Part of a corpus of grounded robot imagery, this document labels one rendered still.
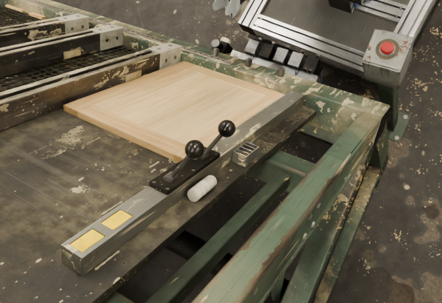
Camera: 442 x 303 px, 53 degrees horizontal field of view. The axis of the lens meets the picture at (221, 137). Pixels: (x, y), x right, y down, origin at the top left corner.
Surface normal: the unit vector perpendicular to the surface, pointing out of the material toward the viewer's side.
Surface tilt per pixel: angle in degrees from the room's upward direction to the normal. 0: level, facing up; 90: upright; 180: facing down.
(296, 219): 55
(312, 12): 0
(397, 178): 0
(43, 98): 90
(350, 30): 0
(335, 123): 35
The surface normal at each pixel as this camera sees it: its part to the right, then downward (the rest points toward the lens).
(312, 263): -0.36, -0.22
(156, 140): 0.12, -0.87
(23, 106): 0.84, 0.34
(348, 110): -0.52, 0.35
